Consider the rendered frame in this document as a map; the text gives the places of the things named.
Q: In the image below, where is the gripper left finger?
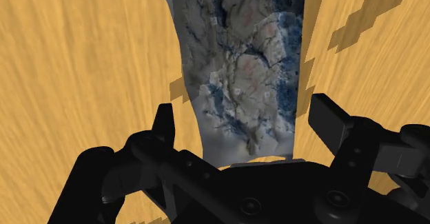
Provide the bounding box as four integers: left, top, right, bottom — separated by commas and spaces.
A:
47, 103, 221, 224

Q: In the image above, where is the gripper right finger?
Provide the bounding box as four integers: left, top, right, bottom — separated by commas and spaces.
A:
307, 93, 430, 215

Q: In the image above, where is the grey blue patterned robot stand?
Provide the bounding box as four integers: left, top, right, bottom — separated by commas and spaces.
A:
156, 0, 307, 169

